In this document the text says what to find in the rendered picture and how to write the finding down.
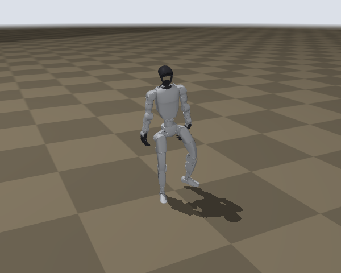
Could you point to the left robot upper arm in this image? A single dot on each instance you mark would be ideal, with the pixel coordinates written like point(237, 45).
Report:
point(183, 98)

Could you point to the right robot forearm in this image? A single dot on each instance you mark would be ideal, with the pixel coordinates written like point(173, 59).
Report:
point(145, 128)

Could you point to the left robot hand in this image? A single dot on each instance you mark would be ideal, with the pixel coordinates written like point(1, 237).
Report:
point(188, 127)

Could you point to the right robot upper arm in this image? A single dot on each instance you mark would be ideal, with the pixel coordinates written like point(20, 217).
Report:
point(150, 96)

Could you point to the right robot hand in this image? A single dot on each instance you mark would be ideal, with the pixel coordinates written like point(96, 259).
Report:
point(144, 140)

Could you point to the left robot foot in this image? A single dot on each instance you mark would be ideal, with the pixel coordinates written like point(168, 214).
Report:
point(190, 181)

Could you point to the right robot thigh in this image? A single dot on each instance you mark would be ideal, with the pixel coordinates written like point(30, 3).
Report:
point(161, 148)

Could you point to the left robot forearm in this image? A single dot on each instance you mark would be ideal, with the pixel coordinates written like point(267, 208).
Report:
point(187, 118)

